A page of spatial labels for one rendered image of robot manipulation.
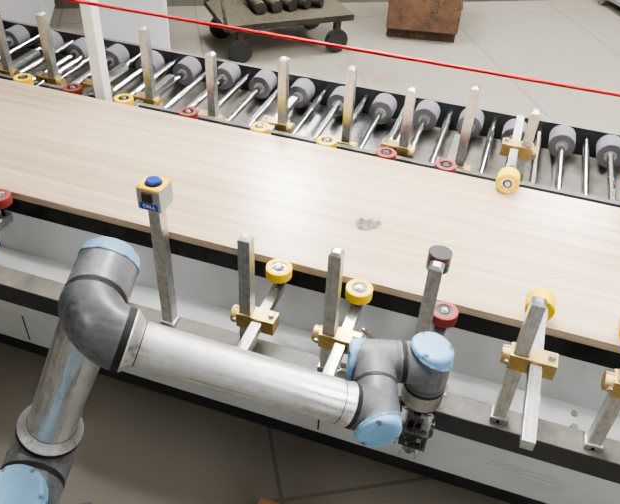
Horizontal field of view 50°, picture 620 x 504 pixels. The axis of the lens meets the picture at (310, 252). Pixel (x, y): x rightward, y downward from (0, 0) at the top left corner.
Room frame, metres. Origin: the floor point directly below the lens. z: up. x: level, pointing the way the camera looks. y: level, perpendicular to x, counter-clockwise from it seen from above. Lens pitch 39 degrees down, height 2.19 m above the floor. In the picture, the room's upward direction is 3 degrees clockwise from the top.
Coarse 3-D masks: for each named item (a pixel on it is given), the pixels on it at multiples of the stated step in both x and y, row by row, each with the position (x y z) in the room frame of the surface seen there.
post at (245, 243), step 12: (240, 240) 1.37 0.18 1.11; (252, 240) 1.38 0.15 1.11; (240, 252) 1.37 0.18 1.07; (252, 252) 1.38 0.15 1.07; (240, 264) 1.37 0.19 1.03; (252, 264) 1.38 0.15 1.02; (240, 276) 1.37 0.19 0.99; (252, 276) 1.38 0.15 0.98; (240, 288) 1.37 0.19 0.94; (252, 288) 1.38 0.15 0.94; (240, 300) 1.37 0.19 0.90; (252, 300) 1.38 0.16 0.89; (240, 312) 1.37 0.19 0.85; (240, 336) 1.37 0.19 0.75
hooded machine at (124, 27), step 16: (112, 0) 4.70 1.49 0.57; (128, 0) 4.73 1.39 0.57; (144, 0) 4.76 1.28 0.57; (160, 0) 4.78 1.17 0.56; (112, 16) 4.70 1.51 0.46; (128, 16) 4.73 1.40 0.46; (144, 16) 4.75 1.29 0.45; (112, 32) 4.70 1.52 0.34; (128, 32) 4.72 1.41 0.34; (160, 32) 4.78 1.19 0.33
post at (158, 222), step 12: (156, 216) 1.44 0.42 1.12; (156, 228) 1.44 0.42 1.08; (156, 240) 1.44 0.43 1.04; (168, 240) 1.46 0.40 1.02; (156, 252) 1.44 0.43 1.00; (168, 252) 1.46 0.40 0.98; (156, 264) 1.44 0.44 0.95; (168, 264) 1.45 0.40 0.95; (168, 276) 1.44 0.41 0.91; (168, 288) 1.44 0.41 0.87; (168, 300) 1.44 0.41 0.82; (168, 312) 1.44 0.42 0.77; (168, 324) 1.43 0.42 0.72
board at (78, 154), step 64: (0, 128) 2.25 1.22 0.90; (64, 128) 2.28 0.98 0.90; (128, 128) 2.31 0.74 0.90; (192, 128) 2.34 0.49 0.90; (64, 192) 1.85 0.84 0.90; (128, 192) 1.87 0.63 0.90; (192, 192) 1.89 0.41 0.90; (256, 192) 1.91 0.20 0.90; (320, 192) 1.93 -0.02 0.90; (384, 192) 1.96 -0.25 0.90; (448, 192) 1.98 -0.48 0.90; (256, 256) 1.58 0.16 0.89; (320, 256) 1.58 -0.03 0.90; (384, 256) 1.60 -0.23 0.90; (512, 256) 1.64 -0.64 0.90; (576, 256) 1.66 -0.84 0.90; (512, 320) 1.36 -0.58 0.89; (576, 320) 1.36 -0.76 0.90
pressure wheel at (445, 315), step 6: (438, 306) 1.38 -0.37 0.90; (444, 306) 1.38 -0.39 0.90; (450, 306) 1.38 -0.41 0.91; (438, 312) 1.36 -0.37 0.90; (444, 312) 1.36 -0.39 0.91; (450, 312) 1.36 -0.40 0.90; (456, 312) 1.36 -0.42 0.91; (438, 318) 1.33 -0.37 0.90; (444, 318) 1.33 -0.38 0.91; (450, 318) 1.33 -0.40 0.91; (456, 318) 1.34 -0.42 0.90; (438, 324) 1.33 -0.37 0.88; (444, 324) 1.33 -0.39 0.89; (450, 324) 1.33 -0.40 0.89
